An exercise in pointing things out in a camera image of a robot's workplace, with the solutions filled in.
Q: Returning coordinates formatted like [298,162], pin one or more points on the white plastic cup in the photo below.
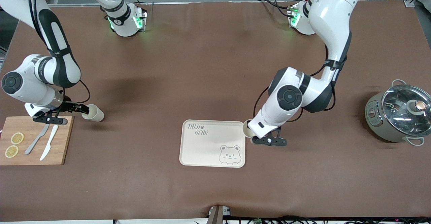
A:
[246,129]
[96,113]

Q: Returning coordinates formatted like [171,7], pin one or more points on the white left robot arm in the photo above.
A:
[331,15]

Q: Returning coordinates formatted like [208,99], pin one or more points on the white bear print tray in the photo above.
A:
[208,146]

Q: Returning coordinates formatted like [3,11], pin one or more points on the lemon slice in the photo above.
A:
[11,151]
[17,138]

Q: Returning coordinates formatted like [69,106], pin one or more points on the glass pot lid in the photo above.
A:
[400,116]

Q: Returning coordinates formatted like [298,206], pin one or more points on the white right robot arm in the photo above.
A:
[30,79]

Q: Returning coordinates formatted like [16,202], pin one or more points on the bamboo cutting board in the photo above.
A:
[64,143]

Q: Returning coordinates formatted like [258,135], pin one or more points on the brown table mat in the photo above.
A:
[202,66]

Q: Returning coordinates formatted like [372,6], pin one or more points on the grey plastic knife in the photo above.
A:
[35,141]

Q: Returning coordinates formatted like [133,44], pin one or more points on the white plastic knife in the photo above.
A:
[50,140]

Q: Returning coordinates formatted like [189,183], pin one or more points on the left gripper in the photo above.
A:
[248,126]

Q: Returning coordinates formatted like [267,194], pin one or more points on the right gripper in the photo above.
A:
[68,106]

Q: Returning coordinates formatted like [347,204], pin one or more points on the grey-green electric cooking pot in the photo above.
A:
[377,123]

